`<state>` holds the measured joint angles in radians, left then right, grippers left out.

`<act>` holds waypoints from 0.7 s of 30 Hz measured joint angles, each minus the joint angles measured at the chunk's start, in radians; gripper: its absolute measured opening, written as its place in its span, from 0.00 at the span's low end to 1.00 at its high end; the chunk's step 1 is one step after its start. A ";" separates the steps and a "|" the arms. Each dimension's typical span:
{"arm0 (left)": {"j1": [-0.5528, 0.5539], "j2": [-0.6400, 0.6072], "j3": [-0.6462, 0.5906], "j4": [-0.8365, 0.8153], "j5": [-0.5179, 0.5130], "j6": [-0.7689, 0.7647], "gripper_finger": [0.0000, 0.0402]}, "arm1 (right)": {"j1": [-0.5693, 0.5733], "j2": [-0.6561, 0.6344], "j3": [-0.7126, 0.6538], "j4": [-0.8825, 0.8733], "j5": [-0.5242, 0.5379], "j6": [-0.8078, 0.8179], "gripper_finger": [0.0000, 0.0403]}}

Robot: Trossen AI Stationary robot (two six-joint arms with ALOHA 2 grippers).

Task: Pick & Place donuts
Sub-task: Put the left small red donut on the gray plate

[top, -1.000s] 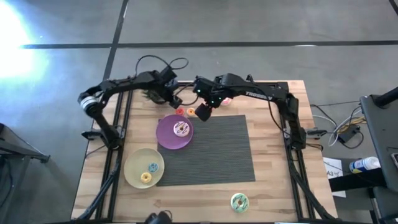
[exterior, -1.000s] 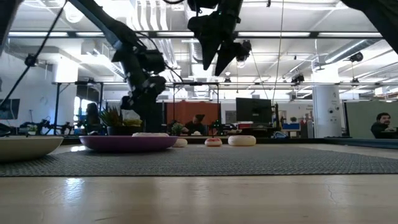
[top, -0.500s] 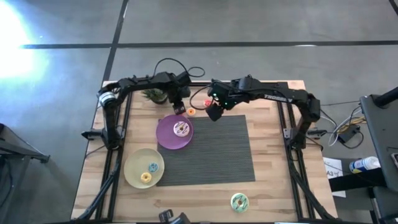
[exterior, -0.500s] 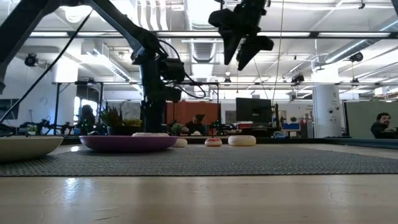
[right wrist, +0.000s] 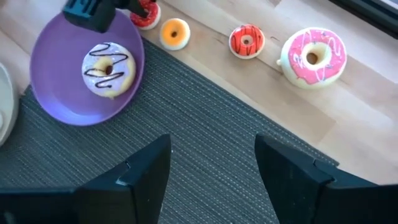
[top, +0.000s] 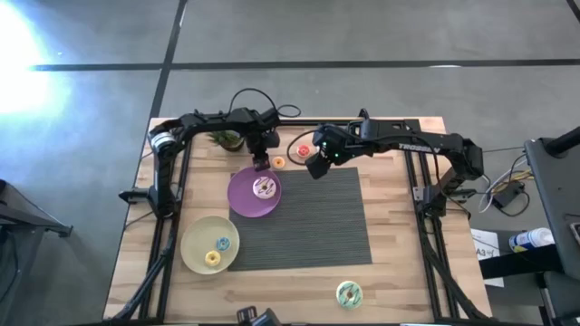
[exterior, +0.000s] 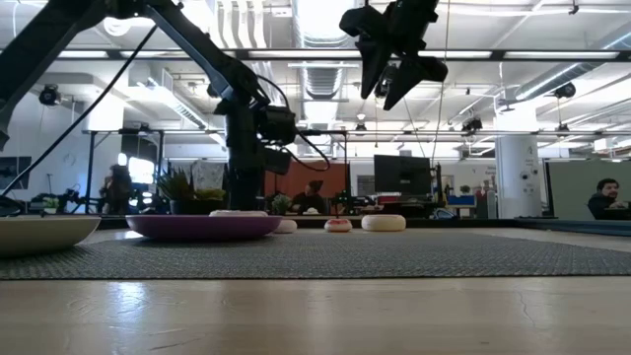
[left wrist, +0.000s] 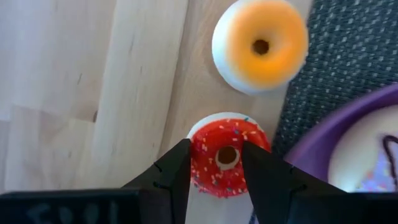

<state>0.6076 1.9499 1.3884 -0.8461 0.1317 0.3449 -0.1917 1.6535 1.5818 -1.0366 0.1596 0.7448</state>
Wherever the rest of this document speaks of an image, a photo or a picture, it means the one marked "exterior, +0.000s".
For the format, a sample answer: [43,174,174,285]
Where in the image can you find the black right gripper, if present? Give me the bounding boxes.
[339,0,449,112]

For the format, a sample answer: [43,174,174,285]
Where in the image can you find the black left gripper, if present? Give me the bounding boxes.
[216,96,292,212]

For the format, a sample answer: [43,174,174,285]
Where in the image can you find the white and purple toy donut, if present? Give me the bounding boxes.
[208,209,269,219]

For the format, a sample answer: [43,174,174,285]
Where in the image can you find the cream toy donut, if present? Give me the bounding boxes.
[361,214,407,233]

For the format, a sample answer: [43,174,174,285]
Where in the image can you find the small green background plant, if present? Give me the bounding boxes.
[272,193,293,216]

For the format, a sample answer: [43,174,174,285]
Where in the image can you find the purple round plate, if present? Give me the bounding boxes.
[125,214,285,243]

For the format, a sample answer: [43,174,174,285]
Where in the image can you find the person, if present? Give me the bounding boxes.
[587,177,631,221]
[290,179,329,215]
[101,164,133,215]

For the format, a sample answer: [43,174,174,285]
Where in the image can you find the green potted succulent plant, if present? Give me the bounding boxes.
[157,170,228,216]

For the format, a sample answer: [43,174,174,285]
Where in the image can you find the grey woven placemat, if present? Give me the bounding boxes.
[0,231,631,281]

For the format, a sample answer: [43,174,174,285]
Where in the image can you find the pink frosted toy donut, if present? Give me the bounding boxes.
[323,218,354,234]

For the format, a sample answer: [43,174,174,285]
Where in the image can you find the black computer monitor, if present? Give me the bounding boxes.
[373,154,434,196]

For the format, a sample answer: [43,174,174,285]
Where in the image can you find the white round column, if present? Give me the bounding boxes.
[494,106,543,219]

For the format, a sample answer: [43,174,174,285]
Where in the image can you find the cream bowl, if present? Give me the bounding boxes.
[0,215,103,260]

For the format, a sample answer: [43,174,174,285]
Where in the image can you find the orange partition wall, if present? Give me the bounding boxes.
[263,161,350,198]

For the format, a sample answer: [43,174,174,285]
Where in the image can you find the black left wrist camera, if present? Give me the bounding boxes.
[258,105,298,147]

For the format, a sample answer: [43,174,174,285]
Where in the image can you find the silver ceiling ventilation duct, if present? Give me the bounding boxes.
[290,0,361,100]

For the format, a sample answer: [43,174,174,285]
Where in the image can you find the black metal background frame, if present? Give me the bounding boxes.
[83,128,167,214]
[273,129,349,198]

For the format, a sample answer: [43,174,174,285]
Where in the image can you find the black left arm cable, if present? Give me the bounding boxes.
[0,24,159,198]

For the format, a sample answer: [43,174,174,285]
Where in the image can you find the grey partition wall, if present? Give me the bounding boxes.
[543,158,631,222]

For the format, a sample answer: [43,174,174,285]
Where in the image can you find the dark wall picture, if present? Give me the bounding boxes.
[0,156,34,191]

